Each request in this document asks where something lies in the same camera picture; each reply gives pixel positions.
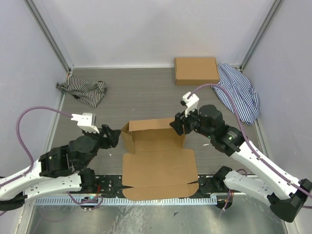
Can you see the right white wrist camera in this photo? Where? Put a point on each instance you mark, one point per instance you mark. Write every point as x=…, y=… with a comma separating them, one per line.
x=190, y=102

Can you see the right aluminium frame post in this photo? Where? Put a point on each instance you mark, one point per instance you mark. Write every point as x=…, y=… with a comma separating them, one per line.
x=261, y=32

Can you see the blue white striped cloth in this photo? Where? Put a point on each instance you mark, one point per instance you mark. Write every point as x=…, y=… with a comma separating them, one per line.
x=235, y=87

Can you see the grey slotted cable duct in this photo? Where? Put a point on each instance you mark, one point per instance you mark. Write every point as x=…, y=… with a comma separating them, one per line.
x=66, y=200

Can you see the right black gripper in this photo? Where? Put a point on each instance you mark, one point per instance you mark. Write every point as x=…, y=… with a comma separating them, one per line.
x=177, y=124

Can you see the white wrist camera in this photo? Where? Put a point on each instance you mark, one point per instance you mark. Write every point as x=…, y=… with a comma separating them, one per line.
x=190, y=102
x=86, y=122

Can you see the left aluminium frame post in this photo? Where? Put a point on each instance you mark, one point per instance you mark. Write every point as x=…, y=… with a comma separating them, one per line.
x=42, y=16

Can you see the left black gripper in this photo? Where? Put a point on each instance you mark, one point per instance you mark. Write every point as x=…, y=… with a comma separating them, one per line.
x=114, y=134

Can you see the folded brown cardboard box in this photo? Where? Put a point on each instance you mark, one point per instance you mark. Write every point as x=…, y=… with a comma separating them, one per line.
x=195, y=71

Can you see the black white striped cloth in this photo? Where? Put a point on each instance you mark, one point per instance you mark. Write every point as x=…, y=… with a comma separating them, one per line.
x=88, y=92

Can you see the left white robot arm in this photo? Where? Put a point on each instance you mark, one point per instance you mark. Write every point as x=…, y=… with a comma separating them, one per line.
x=60, y=170

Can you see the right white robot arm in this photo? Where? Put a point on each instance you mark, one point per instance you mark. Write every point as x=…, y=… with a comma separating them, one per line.
x=284, y=194

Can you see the aluminium frame post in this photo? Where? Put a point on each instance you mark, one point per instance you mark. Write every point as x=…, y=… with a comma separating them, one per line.
x=261, y=32
x=42, y=16

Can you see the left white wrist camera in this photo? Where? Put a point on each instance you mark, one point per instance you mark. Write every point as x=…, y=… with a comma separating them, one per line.
x=86, y=122

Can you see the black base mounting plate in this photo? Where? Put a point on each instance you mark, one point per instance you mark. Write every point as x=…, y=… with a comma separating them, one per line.
x=110, y=186

